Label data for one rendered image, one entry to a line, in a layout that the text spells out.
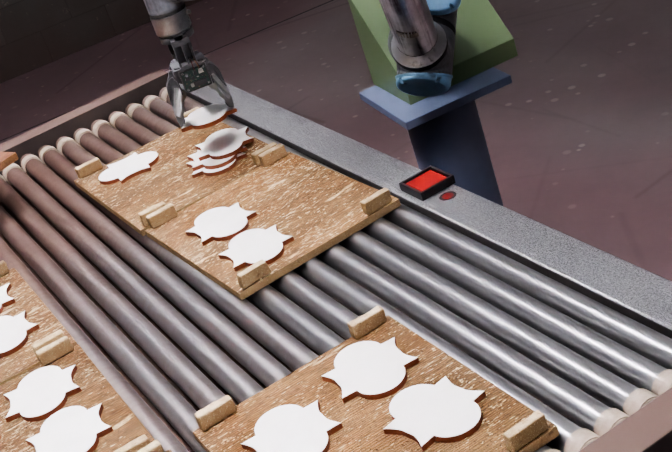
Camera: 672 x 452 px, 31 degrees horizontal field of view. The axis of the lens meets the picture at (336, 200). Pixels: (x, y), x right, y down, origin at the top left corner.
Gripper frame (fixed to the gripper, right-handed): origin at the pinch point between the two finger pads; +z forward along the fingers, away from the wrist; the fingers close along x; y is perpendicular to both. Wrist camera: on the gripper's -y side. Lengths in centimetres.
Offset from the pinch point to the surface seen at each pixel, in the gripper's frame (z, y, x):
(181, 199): 10.5, 12.1, -11.4
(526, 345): 12, 101, 27
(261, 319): 12, 67, -6
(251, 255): 9, 49, -3
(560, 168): 105, -109, 110
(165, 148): 10.8, -18.4, -10.7
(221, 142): 7.7, -1.9, 1.0
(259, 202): 10.4, 27.5, 2.4
